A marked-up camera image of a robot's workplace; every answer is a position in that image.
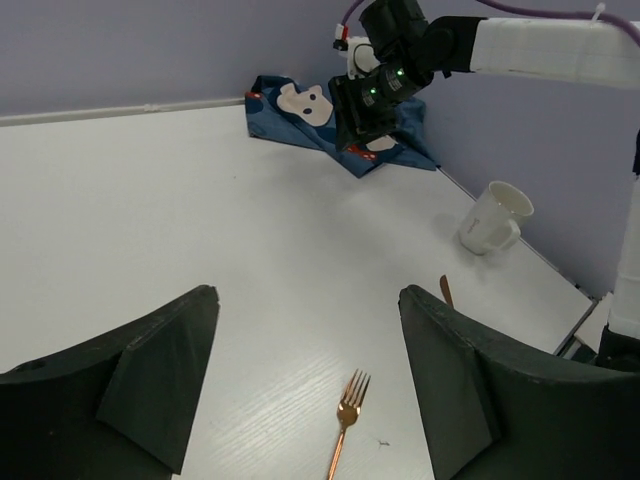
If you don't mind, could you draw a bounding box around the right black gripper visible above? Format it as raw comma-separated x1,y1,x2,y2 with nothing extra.
329,1,430,151

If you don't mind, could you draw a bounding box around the blue cartoon placemat cloth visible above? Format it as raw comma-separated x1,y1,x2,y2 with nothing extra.
244,75,438,178

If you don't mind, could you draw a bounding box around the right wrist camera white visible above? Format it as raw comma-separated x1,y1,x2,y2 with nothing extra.
333,23,380,80

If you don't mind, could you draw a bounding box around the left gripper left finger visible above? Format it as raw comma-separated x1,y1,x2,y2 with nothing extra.
1,285,220,479

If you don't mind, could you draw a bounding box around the copper fork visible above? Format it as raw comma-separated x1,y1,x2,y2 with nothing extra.
327,369,371,480

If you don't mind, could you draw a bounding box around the white mug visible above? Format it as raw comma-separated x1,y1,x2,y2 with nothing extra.
457,181,535,256

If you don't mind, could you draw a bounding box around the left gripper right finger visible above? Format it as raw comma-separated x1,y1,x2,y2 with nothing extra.
399,285,639,479

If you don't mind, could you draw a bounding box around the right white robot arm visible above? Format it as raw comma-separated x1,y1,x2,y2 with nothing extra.
329,1,639,371

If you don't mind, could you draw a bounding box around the copper knife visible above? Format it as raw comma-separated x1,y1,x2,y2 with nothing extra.
439,275,454,308

